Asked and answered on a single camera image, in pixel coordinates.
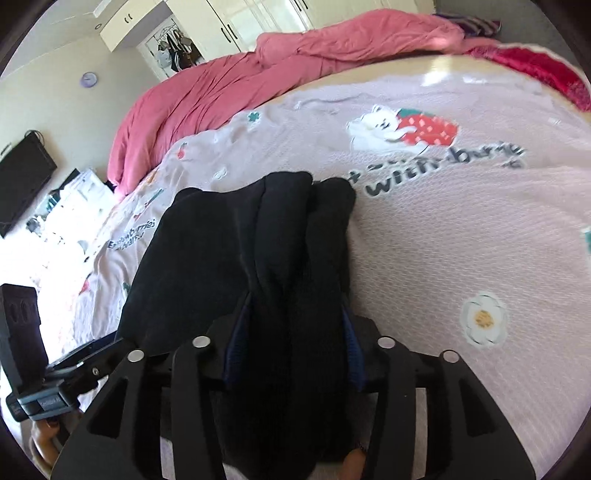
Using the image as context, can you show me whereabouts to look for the person's right hand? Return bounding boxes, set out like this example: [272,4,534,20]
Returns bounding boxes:
[339,448,367,480]

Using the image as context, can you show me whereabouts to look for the white drawer cabinet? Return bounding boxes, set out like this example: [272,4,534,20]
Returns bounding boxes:
[26,169,117,242]

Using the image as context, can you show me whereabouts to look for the white wardrobe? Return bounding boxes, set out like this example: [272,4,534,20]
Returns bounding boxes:
[93,0,436,81]

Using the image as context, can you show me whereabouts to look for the striped dark pillow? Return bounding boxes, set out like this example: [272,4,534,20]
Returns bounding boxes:
[436,13,502,38]

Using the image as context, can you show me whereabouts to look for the black sweater orange cuffs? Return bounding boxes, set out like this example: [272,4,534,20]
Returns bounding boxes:
[117,172,356,479]

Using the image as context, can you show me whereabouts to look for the pink duvet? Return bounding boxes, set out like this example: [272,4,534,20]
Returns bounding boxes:
[107,9,494,196]

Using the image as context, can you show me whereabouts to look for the black television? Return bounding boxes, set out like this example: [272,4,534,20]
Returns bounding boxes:
[0,131,57,238]

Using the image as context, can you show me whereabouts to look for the grey quilted headboard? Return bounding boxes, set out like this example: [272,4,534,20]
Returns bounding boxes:
[435,0,590,77]

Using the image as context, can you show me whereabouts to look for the hanging bags on door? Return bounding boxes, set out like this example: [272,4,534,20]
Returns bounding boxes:
[156,28,204,73]

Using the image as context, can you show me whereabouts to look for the red pillow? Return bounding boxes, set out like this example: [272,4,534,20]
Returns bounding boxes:
[467,44,590,113]

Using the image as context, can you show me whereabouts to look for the purple wall clock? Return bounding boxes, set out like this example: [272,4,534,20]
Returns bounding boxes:
[80,72,98,89]

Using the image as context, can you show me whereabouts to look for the strawberry print bed sheet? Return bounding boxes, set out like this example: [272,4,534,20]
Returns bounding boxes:
[73,72,590,478]

